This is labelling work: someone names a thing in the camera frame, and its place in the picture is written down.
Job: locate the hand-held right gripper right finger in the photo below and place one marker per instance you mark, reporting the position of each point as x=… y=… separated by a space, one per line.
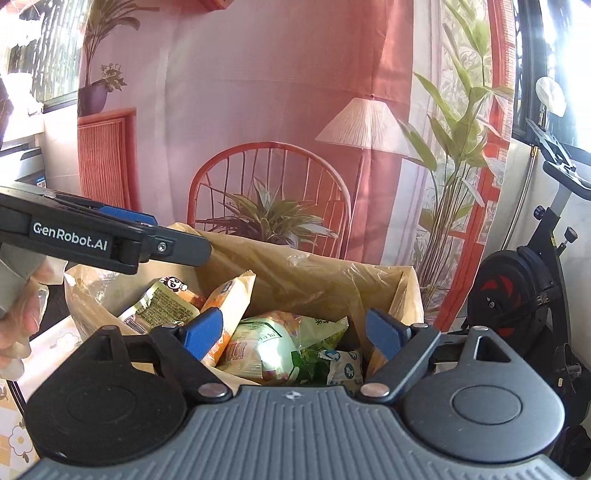
x=385 y=334

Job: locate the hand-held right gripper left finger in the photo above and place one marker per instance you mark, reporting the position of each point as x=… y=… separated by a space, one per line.
x=203 y=330

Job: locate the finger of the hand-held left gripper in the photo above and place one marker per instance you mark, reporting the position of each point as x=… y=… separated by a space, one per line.
x=129 y=216
x=180 y=249

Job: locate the green snack packet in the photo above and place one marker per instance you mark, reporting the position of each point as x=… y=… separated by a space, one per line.
x=268 y=341

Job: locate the plastic-wrapped cardboard box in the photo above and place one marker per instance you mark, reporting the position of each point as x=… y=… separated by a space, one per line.
x=300 y=281

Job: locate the person's left hand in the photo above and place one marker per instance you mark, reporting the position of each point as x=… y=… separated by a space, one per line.
x=18 y=341

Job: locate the white washing machine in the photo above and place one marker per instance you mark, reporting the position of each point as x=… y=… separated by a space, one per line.
x=32 y=166

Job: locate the black exercise bike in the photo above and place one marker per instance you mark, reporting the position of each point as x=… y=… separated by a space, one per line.
x=508 y=286

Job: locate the white crumpled cloth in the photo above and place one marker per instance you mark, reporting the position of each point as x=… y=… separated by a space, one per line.
x=551 y=97

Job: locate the window with dark frame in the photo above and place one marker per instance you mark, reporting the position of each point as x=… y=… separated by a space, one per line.
x=51 y=46
x=554 y=46

